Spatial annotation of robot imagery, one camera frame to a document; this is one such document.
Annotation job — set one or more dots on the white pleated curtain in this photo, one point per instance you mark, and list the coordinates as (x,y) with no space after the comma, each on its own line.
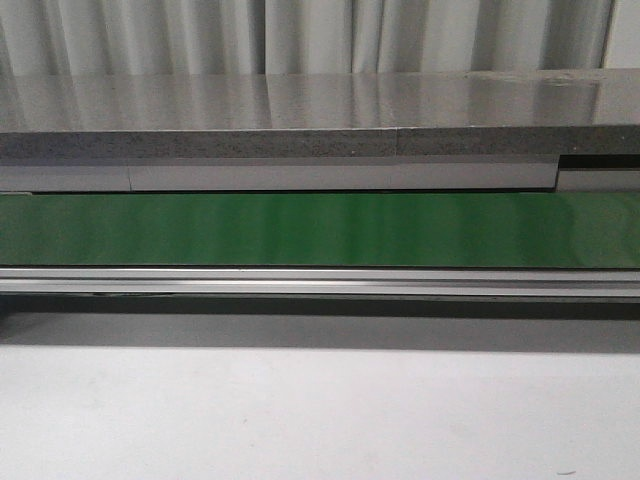
(283,37)

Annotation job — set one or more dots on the green conveyor belt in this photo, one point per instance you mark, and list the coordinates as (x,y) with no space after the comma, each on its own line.
(422,230)

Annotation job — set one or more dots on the rear grey conveyor rail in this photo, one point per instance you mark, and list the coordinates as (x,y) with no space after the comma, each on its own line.
(600,172)

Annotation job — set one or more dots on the front aluminium conveyor rail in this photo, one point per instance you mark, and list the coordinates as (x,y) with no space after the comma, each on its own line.
(434,283)

